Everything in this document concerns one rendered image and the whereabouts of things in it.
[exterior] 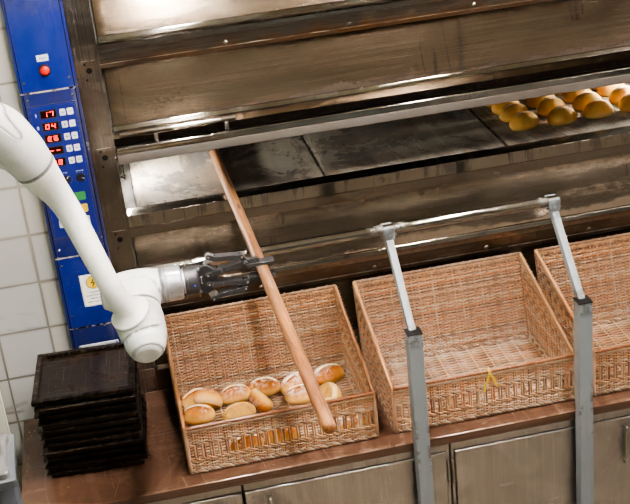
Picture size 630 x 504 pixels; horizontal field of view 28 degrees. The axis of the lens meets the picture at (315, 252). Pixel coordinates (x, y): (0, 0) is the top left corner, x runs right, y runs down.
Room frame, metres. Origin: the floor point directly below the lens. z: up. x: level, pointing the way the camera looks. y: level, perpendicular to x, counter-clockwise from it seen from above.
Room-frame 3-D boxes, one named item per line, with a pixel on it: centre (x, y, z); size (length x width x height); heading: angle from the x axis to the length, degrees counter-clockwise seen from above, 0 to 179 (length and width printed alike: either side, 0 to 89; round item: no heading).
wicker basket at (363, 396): (3.21, 0.18, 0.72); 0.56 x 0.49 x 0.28; 99
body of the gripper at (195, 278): (2.91, 0.30, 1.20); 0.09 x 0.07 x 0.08; 99
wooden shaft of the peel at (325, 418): (2.99, 0.15, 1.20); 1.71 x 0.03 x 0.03; 9
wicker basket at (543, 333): (3.30, -0.41, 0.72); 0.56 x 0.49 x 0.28; 98
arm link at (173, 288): (2.90, 0.37, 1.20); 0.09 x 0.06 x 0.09; 9
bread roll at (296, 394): (3.25, 0.09, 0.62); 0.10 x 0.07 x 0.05; 95
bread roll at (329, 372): (3.35, 0.00, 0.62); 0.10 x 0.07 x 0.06; 103
